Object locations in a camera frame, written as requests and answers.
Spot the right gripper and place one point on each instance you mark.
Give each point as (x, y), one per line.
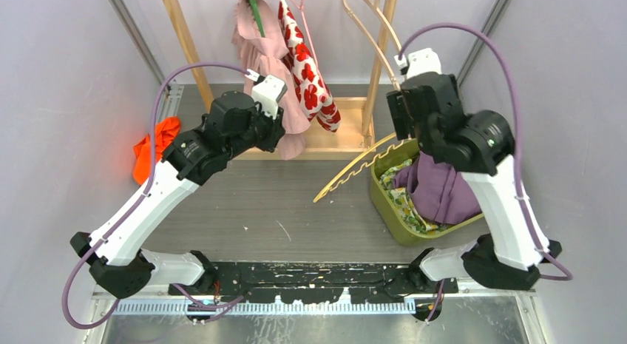
(404, 124)

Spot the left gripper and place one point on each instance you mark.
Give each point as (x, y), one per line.
(275, 128)

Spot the green plastic basket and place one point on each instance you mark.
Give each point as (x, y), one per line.
(384, 206)

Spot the red floral garment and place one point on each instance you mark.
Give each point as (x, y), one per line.
(312, 93)

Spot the yellow hanger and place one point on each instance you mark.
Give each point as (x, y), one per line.
(362, 161)

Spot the purple skirt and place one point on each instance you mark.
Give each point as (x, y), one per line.
(438, 191)

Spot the lemon print skirt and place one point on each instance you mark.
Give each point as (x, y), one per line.
(403, 206)

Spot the pink hanger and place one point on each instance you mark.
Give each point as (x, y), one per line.
(301, 8)

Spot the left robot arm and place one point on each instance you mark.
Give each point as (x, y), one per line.
(119, 264)

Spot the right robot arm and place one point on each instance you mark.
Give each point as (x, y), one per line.
(481, 148)

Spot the green hanger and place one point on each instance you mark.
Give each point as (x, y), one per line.
(257, 17)

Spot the wooden clothes rack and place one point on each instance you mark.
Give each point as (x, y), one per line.
(356, 132)

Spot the orange cloth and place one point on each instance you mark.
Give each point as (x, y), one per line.
(165, 132)

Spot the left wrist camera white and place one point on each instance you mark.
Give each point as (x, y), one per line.
(268, 90)

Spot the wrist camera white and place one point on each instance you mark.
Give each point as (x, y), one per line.
(418, 63)
(268, 90)

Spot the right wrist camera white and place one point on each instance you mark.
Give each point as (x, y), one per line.
(418, 63)

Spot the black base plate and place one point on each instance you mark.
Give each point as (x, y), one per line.
(287, 288)

